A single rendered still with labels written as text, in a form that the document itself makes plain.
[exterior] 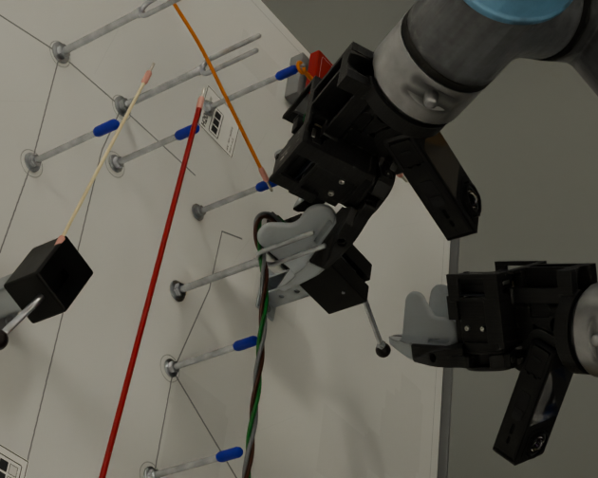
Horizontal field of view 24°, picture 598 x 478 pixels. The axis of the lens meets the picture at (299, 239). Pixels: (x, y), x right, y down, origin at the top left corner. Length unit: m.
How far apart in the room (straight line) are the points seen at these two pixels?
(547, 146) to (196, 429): 1.86
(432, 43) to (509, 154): 1.92
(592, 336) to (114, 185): 0.39
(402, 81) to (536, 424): 0.35
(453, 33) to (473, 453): 1.57
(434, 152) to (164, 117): 0.26
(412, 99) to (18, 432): 0.35
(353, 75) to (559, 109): 1.99
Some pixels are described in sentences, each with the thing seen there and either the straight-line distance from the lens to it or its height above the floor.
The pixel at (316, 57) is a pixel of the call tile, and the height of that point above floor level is 1.14.
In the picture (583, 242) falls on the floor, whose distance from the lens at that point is 2.71.
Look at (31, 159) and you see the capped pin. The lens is 1.03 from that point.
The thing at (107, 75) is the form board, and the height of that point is 1.29.
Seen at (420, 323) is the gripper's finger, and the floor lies 1.10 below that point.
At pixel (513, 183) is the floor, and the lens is 2.78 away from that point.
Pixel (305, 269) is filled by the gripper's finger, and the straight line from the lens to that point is 1.07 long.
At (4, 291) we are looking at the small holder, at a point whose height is 1.35.
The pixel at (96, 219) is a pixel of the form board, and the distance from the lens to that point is 1.06.
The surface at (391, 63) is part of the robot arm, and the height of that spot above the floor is 1.42.
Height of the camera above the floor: 2.08
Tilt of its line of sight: 51 degrees down
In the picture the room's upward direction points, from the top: straight up
